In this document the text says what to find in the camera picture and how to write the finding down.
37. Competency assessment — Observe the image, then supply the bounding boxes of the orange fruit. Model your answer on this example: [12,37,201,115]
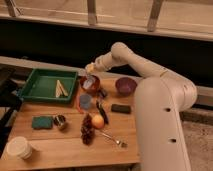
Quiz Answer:
[92,115,104,129]

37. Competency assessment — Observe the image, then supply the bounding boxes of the white lidded container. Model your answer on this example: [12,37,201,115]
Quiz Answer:
[6,136,32,159]

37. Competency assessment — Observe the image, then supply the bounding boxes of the grey blue towel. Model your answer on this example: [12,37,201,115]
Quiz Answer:
[83,76,95,89]

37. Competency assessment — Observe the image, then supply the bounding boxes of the blue plastic cup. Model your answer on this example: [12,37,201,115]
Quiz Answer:
[79,94,91,110]

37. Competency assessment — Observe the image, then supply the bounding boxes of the small dark object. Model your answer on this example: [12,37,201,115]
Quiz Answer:
[98,89,108,98]

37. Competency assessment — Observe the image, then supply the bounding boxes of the black handled utensil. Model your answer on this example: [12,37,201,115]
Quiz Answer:
[96,101,109,124]

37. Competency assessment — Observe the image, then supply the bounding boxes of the silver fork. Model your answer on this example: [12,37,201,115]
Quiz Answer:
[98,130,128,148]

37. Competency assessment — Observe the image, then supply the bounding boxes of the wooden wedge pieces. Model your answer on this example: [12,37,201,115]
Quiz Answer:
[55,80,68,98]

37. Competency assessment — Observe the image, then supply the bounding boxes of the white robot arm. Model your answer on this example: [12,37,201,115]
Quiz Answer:
[86,42,197,171]

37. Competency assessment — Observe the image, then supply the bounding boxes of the dark grape bunch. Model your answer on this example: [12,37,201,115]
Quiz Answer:
[81,114,94,145]

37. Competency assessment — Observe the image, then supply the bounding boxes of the red bowl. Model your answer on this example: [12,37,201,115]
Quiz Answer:
[80,75,100,94]

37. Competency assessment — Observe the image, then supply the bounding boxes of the small metal cup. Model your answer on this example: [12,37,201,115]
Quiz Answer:
[53,115,67,130]

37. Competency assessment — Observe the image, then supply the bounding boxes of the black rectangular block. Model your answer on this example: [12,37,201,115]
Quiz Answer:
[111,104,131,114]

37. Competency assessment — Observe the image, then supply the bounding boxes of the green plastic tray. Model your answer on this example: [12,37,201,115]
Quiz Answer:
[20,69,78,103]

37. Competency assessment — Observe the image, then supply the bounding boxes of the green sponge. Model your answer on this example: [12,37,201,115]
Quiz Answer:
[32,116,53,130]

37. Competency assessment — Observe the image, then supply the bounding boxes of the purple bowl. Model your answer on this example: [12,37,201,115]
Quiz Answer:
[115,77,137,96]

